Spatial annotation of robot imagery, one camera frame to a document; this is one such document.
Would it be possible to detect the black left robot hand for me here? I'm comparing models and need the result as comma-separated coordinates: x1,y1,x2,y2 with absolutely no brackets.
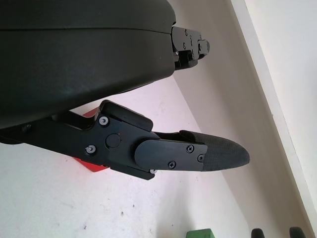
0,0,250,181

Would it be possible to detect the green block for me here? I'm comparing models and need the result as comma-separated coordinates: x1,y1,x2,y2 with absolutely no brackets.
186,229,214,238

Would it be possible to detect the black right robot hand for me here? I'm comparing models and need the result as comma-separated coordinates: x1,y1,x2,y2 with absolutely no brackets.
251,228,304,238

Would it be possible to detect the red block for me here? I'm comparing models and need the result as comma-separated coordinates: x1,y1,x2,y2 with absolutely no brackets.
71,108,110,173

